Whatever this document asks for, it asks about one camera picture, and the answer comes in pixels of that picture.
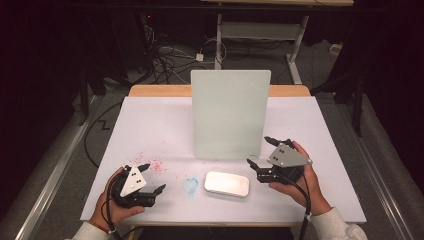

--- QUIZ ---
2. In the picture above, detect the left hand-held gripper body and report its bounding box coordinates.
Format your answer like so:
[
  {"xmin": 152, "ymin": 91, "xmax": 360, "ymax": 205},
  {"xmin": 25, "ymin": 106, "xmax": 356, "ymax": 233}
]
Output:
[{"xmin": 111, "ymin": 165, "xmax": 158, "ymax": 210}]

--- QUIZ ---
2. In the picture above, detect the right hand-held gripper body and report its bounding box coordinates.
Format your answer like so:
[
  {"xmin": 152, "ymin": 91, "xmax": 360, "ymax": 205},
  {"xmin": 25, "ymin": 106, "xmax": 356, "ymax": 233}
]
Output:
[{"xmin": 257, "ymin": 141, "xmax": 314, "ymax": 185}]

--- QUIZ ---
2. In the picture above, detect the person's left hand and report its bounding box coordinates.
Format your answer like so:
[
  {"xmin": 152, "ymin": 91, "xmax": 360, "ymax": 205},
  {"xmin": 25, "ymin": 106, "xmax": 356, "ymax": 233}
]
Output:
[{"xmin": 89, "ymin": 167, "xmax": 146, "ymax": 231}]

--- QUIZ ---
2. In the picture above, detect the person's right hand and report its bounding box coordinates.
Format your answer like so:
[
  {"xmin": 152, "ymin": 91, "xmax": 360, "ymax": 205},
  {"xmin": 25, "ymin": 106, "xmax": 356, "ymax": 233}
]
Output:
[{"xmin": 268, "ymin": 140, "xmax": 333, "ymax": 217}]

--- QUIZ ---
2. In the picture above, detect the white rounded rectangular case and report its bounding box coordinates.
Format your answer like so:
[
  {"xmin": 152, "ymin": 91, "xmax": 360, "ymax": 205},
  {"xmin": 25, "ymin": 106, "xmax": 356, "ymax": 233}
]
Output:
[{"xmin": 203, "ymin": 170, "xmax": 251, "ymax": 199}]

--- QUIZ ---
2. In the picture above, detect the pale glass whiteboard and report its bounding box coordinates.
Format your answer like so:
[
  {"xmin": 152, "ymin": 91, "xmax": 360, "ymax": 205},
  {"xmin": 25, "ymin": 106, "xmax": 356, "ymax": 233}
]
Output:
[{"xmin": 190, "ymin": 69, "xmax": 272, "ymax": 161}]

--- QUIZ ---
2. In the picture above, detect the black stand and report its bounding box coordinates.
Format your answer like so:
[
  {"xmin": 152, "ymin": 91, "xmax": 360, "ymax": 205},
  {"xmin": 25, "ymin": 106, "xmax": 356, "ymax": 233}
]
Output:
[
  {"xmin": 77, "ymin": 64, "xmax": 109, "ymax": 127},
  {"xmin": 309, "ymin": 71, "xmax": 365, "ymax": 138}
]

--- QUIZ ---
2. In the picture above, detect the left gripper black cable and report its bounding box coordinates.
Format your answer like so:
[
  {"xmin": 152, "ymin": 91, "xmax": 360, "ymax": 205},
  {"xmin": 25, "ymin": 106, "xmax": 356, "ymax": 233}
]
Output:
[{"xmin": 100, "ymin": 171, "xmax": 125, "ymax": 240}]

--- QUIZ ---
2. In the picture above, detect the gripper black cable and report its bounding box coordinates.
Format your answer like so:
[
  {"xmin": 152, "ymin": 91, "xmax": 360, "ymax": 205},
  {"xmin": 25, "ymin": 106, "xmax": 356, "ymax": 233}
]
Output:
[
  {"xmin": 282, "ymin": 173, "xmax": 313, "ymax": 240},
  {"xmin": 100, "ymin": 171, "xmax": 125, "ymax": 240}
]

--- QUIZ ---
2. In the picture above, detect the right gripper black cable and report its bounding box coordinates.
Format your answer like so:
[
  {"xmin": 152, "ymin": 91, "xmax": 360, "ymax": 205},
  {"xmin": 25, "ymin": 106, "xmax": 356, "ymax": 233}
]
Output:
[{"xmin": 282, "ymin": 173, "xmax": 313, "ymax": 240}]

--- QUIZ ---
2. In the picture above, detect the black floor cable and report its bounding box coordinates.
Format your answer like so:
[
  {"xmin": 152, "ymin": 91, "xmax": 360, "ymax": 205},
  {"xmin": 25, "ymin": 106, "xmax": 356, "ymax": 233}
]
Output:
[{"xmin": 83, "ymin": 100, "xmax": 125, "ymax": 169}]

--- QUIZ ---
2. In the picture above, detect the metal floor rail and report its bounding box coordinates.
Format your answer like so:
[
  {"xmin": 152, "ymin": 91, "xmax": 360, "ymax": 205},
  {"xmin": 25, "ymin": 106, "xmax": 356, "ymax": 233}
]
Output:
[
  {"xmin": 14, "ymin": 95, "xmax": 103, "ymax": 240},
  {"xmin": 334, "ymin": 98, "xmax": 416, "ymax": 240}
]

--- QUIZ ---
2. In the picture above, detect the tangle of floor cables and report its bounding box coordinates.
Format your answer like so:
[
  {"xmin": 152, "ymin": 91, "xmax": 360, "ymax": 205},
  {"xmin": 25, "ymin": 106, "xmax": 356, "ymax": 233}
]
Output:
[{"xmin": 142, "ymin": 24, "xmax": 201, "ymax": 85}]

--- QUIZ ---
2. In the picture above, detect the white metal desk frame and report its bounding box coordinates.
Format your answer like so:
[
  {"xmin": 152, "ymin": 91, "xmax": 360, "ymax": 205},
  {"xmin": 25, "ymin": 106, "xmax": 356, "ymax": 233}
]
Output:
[{"xmin": 214, "ymin": 13, "xmax": 310, "ymax": 85}]

